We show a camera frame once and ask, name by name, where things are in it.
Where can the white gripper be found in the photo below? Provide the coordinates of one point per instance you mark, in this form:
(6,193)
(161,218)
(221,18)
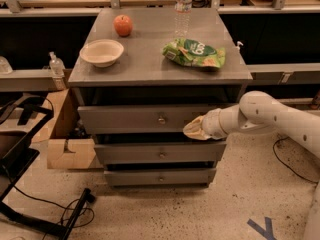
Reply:
(210,125)

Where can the grey top drawer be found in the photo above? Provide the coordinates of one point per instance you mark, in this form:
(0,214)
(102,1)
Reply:
(125,119)

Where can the grey drawer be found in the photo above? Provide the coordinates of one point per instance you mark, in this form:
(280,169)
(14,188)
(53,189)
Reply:
(131,153)
(160,177)
(125,119)

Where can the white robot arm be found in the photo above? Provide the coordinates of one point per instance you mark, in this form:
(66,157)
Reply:
(270,177)

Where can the grey middle drawer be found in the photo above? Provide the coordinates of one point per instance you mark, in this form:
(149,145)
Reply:
(131,153)

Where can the grey bottom drawer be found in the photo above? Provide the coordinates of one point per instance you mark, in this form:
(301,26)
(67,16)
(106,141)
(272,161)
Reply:
(160,177)

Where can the grey wooden drawer cabinet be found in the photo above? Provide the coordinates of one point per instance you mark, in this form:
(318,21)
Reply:
(143,76)

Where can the green chip bag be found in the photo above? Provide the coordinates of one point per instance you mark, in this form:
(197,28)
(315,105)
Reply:
(192,53)

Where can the small white pump bottle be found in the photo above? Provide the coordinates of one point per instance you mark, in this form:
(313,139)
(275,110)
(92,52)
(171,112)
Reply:
(239,46)

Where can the white bowl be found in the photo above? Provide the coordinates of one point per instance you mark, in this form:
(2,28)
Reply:
(102,53)

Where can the red apple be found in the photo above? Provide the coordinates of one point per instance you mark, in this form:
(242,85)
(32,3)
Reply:
(123,25)

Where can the cardboard box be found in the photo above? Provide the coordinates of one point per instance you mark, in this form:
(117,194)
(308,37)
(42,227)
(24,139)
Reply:
(65,149)

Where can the clear plastic water bottle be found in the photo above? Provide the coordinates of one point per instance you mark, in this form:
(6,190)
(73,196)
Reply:
(183,11)

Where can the clear sanitizer pump bottle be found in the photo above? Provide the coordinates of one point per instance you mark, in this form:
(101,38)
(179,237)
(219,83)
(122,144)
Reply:
(57,67)

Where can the black metal stand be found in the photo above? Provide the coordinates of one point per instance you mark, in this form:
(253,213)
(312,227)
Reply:
(16,156)

